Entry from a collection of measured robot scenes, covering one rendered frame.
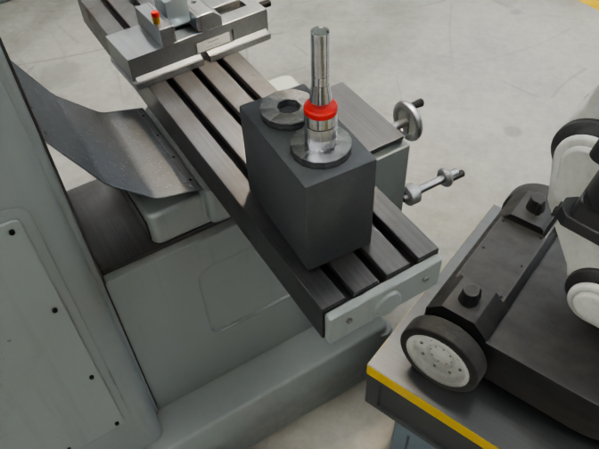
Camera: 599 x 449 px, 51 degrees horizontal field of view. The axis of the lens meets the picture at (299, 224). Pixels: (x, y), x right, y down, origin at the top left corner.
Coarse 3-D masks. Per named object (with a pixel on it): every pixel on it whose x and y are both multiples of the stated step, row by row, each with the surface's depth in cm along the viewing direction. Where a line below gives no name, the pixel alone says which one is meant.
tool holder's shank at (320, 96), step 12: (312, 36) 78; (324, 36) 78; (312, 48) 79; (324, 48) 79; (312, 60) 81; (324, 60) 80; (312, 72) 82; (324, 72) 82; (312, 84) 83; (324, 84) 83; (312, 96) 84; (324, 96) 84; (324, 108) 86
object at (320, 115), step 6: (306, 102) 87; (330, 102) 87; (336, 102) 87; (306, 108) 86; (312, 108) 86; (330, 108) 86; (336, 108) 86; (306, 114) 86; (312, 114) 85; (318, 114) 85; (324, 114) 85; (330, 114) 85; (318, 120) 86
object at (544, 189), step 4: (524, 184) 170; (528, 184) 169; (532, 184) 168; (536, 184) 168; (540, 184) 167; (544, 184) 167; (516, 188) 172; (520, 188) 170; (524, 188) 168; (528, 188) 168; (532, 188) 167; (536, 188) 166; (540, 188) 166; (544, 188) 166; (548, 188) 165; (512, 192) 172; (516, 192) 169; (540, 192) 165; (544, 192) 164; (508, 196) 172; (504, 204) 174
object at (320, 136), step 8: (304, 120) 88; (312, 120) 86; (328, 120) 86; (336, 120) 87; (304, 128) 89; (312, 128) 87; (320, 128) 87; (328, 128) 87; (336, 128) 89; (312, 136) 88; (320, 136) 88; (328, 136) 88; (336, 136) 90; (312, 144) 89; (320, 144) 89; (328, 144) 89; (336, 144) 91
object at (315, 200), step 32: (288, 96) 99; (256, 128) 97; (288, 128) 95; (256, 160) 103; (288, 160) 91; (320, 160) 89; (352, 160) 90; (256, 192) 110; (288, 192) 94; (320, 192) 89; (352, 192) 93; (288, 224) 101; (320, 224) 94; (352, 224) 98; (320, 256) 99
